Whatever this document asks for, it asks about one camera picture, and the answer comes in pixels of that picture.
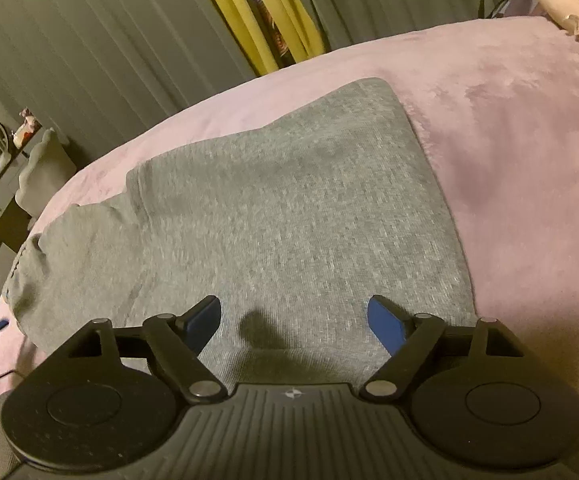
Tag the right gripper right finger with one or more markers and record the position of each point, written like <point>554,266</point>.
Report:
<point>431,361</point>

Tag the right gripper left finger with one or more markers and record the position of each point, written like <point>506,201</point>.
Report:
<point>168,344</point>

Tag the grey sweatpants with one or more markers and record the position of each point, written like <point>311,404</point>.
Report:
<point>293,227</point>

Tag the purple plush bed blanket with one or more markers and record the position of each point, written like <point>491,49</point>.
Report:
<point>495,107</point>

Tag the grey-green curtain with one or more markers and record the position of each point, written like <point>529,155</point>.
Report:
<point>104,71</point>

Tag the yellow curtain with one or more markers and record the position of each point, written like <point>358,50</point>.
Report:
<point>272,33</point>

